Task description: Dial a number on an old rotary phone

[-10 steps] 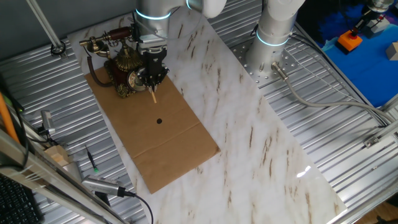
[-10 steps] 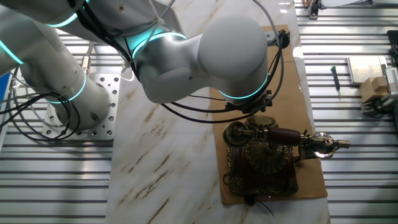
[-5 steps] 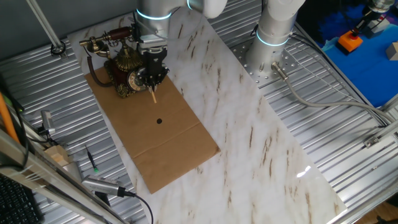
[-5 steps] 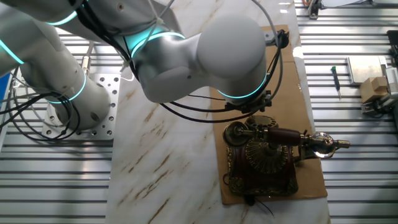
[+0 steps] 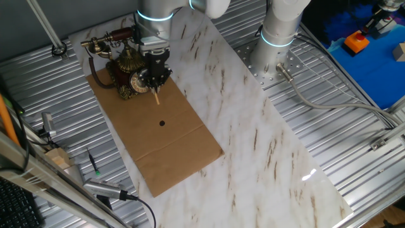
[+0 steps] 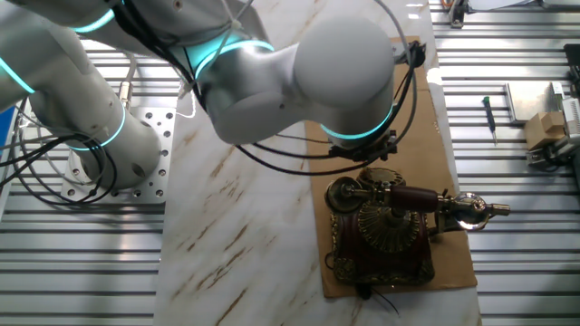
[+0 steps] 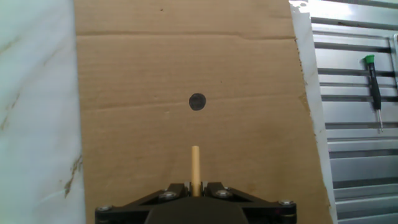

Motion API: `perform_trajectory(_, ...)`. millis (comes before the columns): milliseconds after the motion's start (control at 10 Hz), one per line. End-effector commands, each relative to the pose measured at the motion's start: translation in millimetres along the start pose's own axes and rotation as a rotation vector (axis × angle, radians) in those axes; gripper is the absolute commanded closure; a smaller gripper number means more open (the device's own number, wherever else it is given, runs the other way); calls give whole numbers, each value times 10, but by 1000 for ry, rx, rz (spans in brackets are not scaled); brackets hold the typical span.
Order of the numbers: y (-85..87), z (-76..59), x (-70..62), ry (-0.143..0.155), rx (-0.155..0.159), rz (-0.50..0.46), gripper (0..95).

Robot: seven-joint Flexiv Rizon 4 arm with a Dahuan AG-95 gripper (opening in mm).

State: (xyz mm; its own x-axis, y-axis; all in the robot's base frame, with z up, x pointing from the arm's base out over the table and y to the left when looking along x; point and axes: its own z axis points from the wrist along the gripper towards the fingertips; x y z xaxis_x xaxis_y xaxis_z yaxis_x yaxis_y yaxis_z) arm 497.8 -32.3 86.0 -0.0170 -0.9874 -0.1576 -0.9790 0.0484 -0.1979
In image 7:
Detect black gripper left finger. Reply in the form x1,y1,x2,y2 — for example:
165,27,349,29
95,182,191,224

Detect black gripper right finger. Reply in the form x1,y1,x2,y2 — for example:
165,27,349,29
201,182,298,224

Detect light wooden stick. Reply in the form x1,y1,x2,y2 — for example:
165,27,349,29
191,145,201,197

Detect white marble pattern board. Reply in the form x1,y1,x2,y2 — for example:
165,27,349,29
0,0,338,224

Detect brown cardboard sheet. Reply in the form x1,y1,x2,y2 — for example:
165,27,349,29
73,0,333,224

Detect green capped black screwdriver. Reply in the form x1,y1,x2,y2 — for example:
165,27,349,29
363,54,385,133

